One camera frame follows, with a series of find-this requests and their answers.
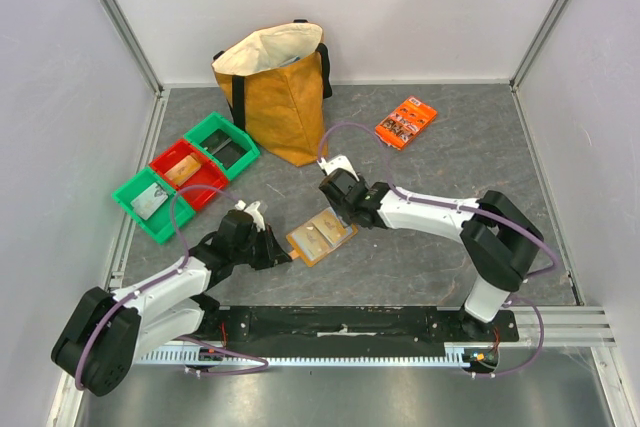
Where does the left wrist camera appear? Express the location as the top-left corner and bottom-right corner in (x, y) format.
(234, 200), (266, 231)

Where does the black card in bin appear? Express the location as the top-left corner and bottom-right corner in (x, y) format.
(201, 129), (247, 169)

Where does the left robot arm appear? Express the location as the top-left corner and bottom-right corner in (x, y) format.
(51, 205), (292, 396)

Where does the green bin near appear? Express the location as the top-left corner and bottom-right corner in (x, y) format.
(112, 167), (176, 244)

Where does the red bin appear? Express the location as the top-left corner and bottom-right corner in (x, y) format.
(149, 139), (229, 190)

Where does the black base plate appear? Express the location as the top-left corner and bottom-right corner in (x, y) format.
(195, 306), (519, 343)

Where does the green bin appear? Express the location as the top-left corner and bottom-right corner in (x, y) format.
(184, 112), (260, 181)
(112, 167), (176, 244)

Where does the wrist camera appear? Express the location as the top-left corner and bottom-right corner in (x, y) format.
(317, 155), (359, 180)
(234, 200), (266, 231)

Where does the green bin far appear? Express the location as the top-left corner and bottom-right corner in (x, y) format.
(184, 112), (260, 181)

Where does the tan card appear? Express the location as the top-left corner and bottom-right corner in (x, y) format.
(311, 209), (350, 247)
(164, 154), (201, 186)
(292, 224), (329, 261)

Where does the slotted cable duct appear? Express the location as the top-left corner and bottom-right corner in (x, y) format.
(135, 343), (469, 367)

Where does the yellow leather card holder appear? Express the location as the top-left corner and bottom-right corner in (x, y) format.
(286, 207), (358, 267)

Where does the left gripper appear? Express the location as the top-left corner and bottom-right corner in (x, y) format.
(232, 224), (291, 270)

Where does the brown paper tote bag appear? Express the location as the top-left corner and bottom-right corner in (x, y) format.
(211, 19), (333, 167)

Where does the grey card in bin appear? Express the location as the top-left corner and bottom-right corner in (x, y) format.
(131, 182), (168, 220)

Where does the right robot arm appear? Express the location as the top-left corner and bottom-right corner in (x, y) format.
(319, 167), (544, 341)

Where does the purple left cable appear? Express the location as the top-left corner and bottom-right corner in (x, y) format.
(74, 184), (271, 392)

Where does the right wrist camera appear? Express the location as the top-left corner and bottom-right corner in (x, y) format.
(317, 155), (359, 180)

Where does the tan card in bin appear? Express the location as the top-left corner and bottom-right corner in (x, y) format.
(164, 154), (201, 186)

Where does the orange screw box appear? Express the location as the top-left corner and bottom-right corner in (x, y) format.
(374, 96), (438, 151)

